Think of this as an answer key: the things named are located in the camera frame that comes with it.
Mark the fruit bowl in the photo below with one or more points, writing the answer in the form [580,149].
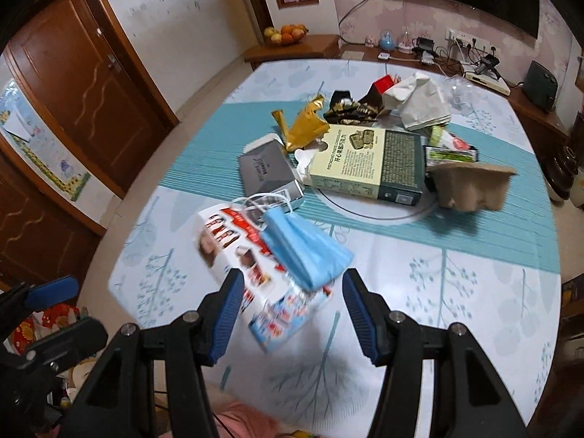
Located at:
[285,34]

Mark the brown cardboard cup holder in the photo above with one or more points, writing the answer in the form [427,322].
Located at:
[470,187]

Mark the white paper bag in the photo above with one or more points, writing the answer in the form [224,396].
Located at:
[419,100]

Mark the clear plastic container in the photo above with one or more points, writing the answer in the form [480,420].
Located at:
[458,93]

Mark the white set-top box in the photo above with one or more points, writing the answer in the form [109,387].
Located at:
[488,83]

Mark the red floral bag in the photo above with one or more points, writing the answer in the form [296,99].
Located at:
[54,317]

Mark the wooden wardrobe door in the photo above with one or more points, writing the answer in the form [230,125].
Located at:
[32,228]

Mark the black and gold wrapper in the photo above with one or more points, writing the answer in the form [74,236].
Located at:
[351,109]

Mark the black charger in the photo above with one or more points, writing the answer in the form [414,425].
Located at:
[424,44]

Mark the red and white snack box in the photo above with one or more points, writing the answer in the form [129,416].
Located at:
[219,237]

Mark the grey cardboard box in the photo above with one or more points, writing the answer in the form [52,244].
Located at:
[267,169]

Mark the gold foil wrapper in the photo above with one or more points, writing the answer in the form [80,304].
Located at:
[305,125]

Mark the black handheld device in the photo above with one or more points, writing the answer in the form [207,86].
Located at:
[488,64]

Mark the crumpled white tissue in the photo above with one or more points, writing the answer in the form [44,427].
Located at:
[303,159]

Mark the blue face mask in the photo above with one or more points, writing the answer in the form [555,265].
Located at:
[301,251]

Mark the white wall socket strip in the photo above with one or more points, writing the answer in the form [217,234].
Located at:
[461,35]

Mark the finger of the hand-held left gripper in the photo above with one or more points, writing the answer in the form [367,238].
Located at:
[68,335]
[50,289]

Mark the pink pants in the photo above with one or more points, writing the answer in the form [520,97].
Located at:
[246,422]

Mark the wall poster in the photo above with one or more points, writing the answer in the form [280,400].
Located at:
[45,155]

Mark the green chocolate box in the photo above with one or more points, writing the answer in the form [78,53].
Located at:
[365,164]

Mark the dark green wrapper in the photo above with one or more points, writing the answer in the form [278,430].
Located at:
[451,155]

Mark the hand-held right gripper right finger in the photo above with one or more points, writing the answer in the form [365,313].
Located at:
[360,319]

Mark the wooden cabinet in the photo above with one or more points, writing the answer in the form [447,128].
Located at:
[319,45]

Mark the dark ceramic pot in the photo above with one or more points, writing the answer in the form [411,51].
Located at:
[559,169]

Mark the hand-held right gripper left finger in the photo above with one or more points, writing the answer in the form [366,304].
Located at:
[226,319]

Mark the printed tablecloth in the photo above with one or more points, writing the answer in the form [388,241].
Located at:
[410,260]

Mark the blue round ornament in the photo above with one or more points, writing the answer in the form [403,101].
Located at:
[387,41]

